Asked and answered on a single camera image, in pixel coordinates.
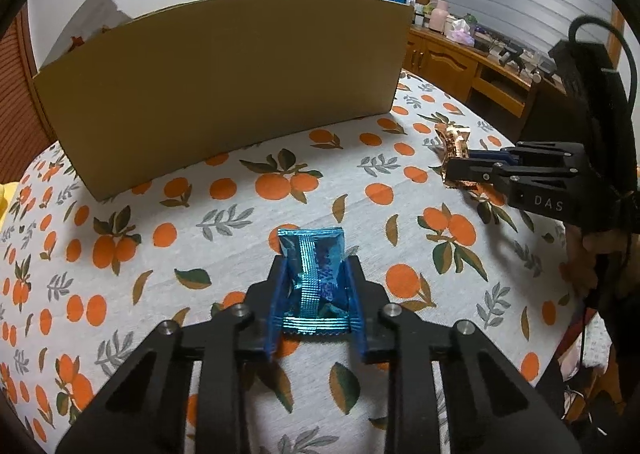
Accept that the wooden louvered wardrobe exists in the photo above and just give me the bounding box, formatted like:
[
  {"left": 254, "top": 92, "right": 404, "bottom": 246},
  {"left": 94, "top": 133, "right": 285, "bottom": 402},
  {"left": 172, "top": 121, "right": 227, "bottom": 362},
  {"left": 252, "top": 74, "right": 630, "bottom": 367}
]
[{"left": 0, "top": 4, "right": 55, "bottom": 183}]

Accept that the pink thermos bottle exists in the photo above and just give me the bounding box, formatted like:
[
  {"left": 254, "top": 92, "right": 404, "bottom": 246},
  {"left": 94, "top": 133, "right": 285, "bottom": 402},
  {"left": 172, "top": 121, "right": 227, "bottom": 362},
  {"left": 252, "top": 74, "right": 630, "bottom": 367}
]
[{"left": 428, "top": 0, "right": 449, "bottom": 34}]

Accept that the orange print bed sheet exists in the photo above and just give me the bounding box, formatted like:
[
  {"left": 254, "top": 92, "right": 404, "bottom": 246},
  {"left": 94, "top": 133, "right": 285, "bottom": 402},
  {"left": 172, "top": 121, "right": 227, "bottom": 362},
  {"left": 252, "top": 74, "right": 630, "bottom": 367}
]
[{"left": 1, "top": 74, "right": 604, "bottom": 453}]

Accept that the orange snack bag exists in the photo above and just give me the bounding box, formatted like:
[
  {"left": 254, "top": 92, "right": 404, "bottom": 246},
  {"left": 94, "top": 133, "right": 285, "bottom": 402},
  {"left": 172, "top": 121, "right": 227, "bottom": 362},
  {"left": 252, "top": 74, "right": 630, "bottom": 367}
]
[{"left": 41, "top": 0, "right": 132, "bottom": 67}]

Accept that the yellow plush toy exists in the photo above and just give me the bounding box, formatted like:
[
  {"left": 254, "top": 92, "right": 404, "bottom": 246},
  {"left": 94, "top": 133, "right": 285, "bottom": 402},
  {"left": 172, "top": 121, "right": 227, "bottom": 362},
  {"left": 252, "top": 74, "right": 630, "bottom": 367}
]
[{"left": 0, "top": 182, "right": 20, "bottom": 226}]

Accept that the blue foil candy packet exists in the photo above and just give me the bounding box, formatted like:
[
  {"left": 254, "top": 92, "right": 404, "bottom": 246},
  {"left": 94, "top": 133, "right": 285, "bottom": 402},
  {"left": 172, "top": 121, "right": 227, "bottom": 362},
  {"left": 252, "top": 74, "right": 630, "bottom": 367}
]
[{"left": 278, "top": 228, "right": 349, "bottom": 336}]

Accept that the wooden sideboard cabinet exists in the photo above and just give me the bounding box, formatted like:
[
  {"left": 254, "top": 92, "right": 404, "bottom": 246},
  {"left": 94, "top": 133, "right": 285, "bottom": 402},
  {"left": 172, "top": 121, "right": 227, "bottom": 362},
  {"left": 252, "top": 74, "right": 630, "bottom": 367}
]
[{"left": 404, "top": 26, "right": 568, "bottom": 140}]

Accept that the gold foil wrapper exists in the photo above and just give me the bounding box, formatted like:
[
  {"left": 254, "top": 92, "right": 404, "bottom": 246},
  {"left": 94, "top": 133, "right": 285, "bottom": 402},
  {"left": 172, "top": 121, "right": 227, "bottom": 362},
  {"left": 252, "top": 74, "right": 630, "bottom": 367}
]
[{"left": 435, "top": 122, "right": 477, "bottom": 192}]

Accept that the brown cardboard box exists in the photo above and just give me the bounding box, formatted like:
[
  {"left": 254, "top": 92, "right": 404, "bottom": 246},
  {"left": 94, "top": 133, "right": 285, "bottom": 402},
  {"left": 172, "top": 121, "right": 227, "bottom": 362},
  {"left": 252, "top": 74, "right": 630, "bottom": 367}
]
[{"left": 35, "top": 0, "right": 413, "bottom": 200}]

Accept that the person right hand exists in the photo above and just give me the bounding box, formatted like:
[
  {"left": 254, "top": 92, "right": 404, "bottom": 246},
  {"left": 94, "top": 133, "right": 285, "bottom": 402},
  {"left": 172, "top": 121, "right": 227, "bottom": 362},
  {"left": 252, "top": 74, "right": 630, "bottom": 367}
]
[{"left": 560, "top": 224, "right": 608, "bottom": 297}]

